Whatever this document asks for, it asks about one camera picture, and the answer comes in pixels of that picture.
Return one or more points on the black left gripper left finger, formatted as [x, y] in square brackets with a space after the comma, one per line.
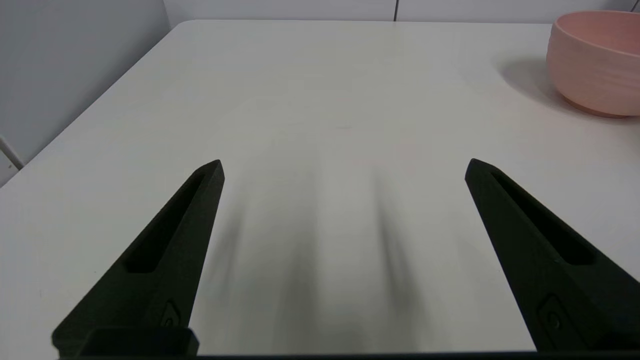
[165, 260]

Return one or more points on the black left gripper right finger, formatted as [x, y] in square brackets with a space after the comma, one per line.
[545, 260]

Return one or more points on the pink plastic bowl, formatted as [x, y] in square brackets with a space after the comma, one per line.
[597, 65]

